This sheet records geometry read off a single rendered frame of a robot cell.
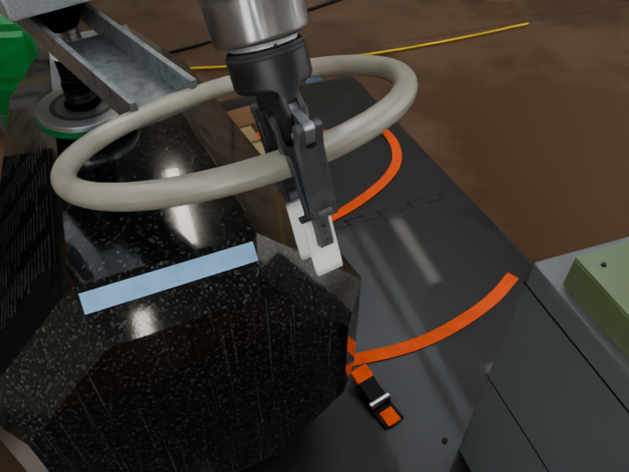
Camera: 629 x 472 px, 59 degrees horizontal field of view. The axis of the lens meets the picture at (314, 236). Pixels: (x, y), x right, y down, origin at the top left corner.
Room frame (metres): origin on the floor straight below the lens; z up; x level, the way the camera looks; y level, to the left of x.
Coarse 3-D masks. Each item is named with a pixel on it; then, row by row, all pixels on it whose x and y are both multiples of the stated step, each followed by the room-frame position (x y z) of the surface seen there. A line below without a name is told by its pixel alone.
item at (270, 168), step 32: (320, 64) 0.83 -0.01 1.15; (352, 64) 0.79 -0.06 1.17; (384, 64) 0.72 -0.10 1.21; (192, 96) 0.83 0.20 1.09; (384, 96) 0.56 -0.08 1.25; (96, 128) 0.70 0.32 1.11; (128, 128) 0.74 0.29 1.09; (352, 128) 0.48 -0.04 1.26; (384, 128) 0.50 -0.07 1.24; (64, 160) 0.57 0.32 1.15; (256, 160) 0.43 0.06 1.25; (64, 192) 0.47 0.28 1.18; (96, 192) 0.44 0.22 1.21; (128, 192) 0.42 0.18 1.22; (160, 192) 0.42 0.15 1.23; (192, 192) 0.41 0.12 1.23; (224, 192) 0.41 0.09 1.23
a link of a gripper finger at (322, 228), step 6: (324, 210) 0.39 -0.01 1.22; (330, 210) 0.39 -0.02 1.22; (324, 216) 0.39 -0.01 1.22; (312, 222) 0.41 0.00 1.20; (318, 222) 0.40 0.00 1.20; (324, 222) 0.40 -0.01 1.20; (318, 228) 0.40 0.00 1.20; (324, 228) 0.40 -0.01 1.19; (318, 234) 0.39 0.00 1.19; (324, 234) 0.40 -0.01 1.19; (330, 234) 0.40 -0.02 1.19; (318, 240) 0.40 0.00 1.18; (324, 240) 0.39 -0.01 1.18; (330, 240) 0.40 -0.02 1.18; (324, 246) 0.39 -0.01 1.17
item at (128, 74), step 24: (24, 24) 1.11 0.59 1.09; (96, 24) 1.11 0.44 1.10; (48, 48) 1.03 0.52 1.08; (72, 48) 1.04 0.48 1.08; (96, 48) 1.04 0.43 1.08; (120, 48) 1.04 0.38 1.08; (144, 48) 0.95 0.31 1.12; (72, 72) 0.95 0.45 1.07; (96, 72) 0.86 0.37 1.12; (120, 72) 0.94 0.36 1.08; (144, 72) 0.94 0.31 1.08; (168, 72) 0.89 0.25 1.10; (120, 96) 0.79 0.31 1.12; (144, 96) 0.86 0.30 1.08
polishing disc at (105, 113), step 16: (48, 96) 1.17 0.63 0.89; (64, 96) 1.17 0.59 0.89; (48, 112) 1.10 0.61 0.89; (64, 112) 1.10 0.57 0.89; (80, 112) 1.10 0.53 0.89; (96, 112) 1.10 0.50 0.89; (112, 112) 1.10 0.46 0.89; (48, 128) 1.05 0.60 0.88; (64, 128) 1.04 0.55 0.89; (80, 128) 1.04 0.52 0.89
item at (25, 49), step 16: (0, 16) 2.45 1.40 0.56; (0, 32) 2.40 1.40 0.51; (16, 32) 2.41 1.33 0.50; (0, 48) 2.36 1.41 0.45; (16, 48) 2.37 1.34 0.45; (32, 48) 2.40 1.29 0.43; (0, 64) 2.34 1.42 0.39; (16, 64) 2.35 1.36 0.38; (0, 80) 2.32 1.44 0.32; (16, 80) 2.33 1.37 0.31; (0, 96) 2.30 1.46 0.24; (0, 112) 2.29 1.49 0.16; (0, 128) 2.29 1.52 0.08
